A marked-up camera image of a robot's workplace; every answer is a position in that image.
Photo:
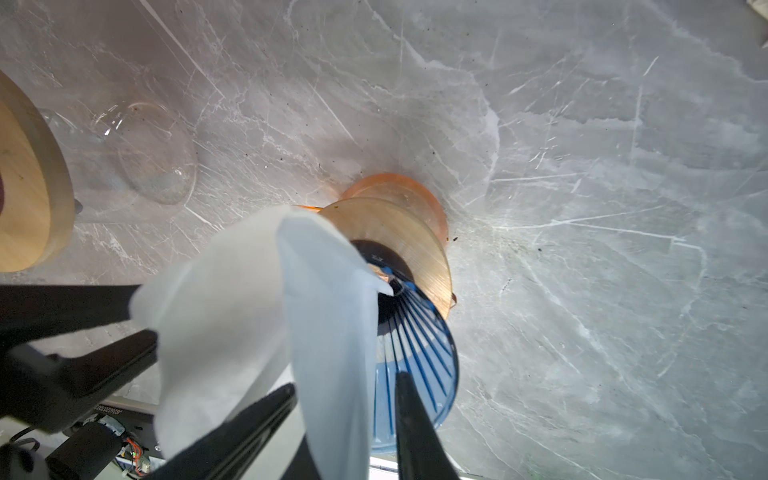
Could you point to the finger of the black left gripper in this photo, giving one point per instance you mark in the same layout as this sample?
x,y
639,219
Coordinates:
x,y
34,312
50,392

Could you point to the wooden dripper ring stand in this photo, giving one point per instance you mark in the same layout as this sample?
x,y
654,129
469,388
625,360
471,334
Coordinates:
x,y
37,199

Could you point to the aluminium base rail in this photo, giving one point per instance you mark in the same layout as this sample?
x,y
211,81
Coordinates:
x,y
137,420

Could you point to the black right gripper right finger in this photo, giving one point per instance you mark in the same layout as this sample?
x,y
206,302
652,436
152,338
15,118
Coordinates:
x,y
420,455

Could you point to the orange glass pitcher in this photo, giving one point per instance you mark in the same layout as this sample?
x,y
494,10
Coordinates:
x,y
406,193

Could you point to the blue glass ribbed dripper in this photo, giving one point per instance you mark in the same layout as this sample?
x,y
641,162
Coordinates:
x,y
412,337

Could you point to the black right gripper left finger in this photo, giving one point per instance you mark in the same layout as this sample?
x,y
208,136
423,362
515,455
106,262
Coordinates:
x,y
228,451

